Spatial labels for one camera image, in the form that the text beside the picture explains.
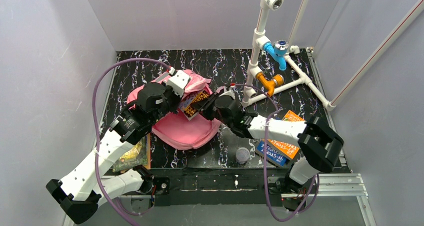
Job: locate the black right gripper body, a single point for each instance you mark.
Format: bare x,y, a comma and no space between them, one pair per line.
205,106

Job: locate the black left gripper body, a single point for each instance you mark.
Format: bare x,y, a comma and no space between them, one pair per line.
172,98

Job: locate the pink student backpack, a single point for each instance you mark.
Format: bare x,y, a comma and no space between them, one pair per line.
175,129

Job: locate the orange 39-storey treehouse book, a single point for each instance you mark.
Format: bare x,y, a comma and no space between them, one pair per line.
283,134

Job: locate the blue 91-storey treehouse book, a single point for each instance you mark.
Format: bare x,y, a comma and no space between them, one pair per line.
272,155

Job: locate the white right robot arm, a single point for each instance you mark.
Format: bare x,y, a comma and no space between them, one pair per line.
319,144

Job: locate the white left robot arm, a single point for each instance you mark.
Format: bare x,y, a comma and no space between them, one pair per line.
82,192

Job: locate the green gold book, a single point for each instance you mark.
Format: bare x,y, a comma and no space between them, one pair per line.
140,154

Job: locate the orange pipe fitting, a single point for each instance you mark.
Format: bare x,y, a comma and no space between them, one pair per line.
271,84

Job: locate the blue pipe valve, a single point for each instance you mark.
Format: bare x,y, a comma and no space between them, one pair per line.
277,50

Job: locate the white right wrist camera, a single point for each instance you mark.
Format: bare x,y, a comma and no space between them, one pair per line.
226,91

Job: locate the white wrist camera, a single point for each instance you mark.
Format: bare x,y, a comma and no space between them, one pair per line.
178,81
226,91

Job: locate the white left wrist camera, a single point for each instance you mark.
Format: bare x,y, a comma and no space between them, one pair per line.
178,81

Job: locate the white wall conduit pipe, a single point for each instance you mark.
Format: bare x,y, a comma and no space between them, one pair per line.
396,32

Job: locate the aluminium frame rail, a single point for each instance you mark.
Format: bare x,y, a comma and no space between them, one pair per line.
326,185

